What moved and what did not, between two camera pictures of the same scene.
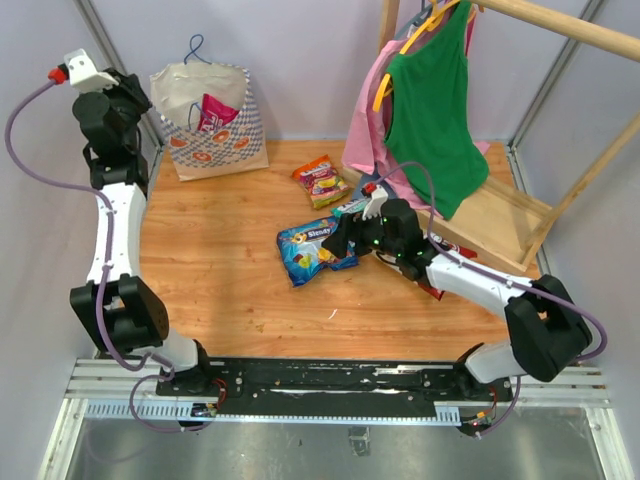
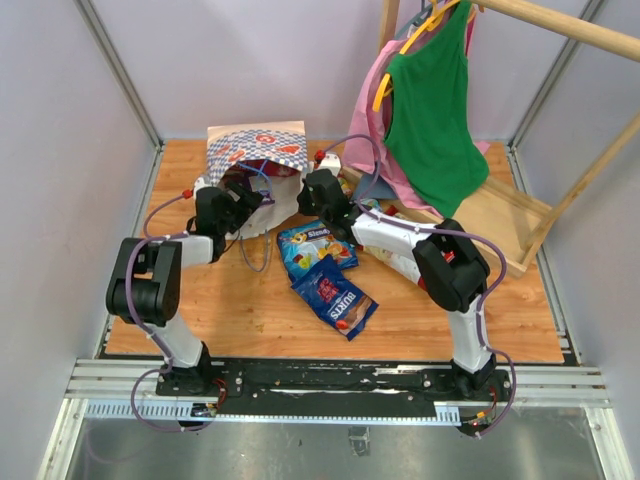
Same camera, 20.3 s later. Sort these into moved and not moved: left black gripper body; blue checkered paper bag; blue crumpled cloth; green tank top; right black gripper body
Moved: left black gripper body; blue checkered paper bag; right black gripper body
Not moved: green tank top; blue crumpled cloth
